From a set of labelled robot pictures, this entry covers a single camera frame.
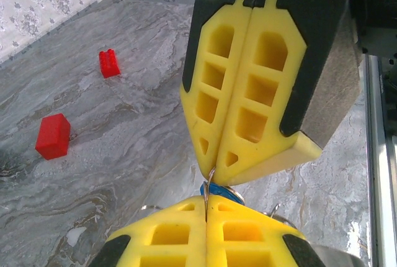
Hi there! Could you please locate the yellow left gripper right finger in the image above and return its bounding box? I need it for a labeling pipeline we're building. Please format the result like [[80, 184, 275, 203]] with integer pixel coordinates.
[[206, 195, 326, 267]]

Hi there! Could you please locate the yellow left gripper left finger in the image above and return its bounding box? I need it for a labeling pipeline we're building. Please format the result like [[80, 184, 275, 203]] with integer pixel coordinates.
[[88, 195, 207, 267]]

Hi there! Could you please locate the blue key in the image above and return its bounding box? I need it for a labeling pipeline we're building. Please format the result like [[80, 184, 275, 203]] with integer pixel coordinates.
[[200, 181, 243, 202]]

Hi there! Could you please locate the red toy brick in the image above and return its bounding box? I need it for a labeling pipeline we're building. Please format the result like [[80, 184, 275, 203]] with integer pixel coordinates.
[[98, 48, 122, 79], [35, 113, 71, 161]]

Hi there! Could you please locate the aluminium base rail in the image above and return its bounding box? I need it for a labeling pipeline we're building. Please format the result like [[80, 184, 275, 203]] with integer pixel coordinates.
[[361, 54, 397, 267]]

